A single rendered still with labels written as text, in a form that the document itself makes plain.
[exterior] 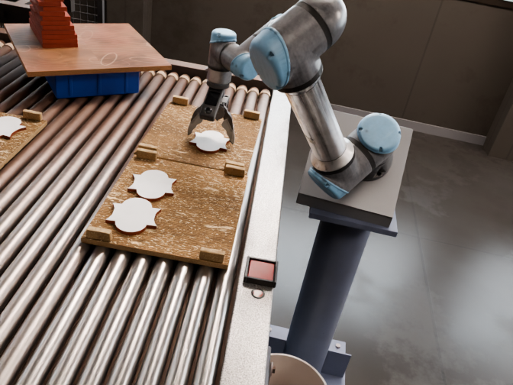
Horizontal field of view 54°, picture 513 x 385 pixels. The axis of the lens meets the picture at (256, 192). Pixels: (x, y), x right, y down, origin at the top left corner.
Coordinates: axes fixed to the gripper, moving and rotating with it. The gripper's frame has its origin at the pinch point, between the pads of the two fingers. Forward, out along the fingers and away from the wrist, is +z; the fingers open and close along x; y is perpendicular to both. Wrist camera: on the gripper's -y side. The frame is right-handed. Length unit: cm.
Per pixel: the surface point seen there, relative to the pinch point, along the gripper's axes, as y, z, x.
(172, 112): 16.6, 0.8, 17.2
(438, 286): 65, 94, -121
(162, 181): -29.0, -0.3, 7.6
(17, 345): -87, 2, 18
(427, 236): 110, 94, -122
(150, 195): -36.8, -0.3, 8.4
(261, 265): -53, 1, -24
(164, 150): -10.1, 0.8, 12.3
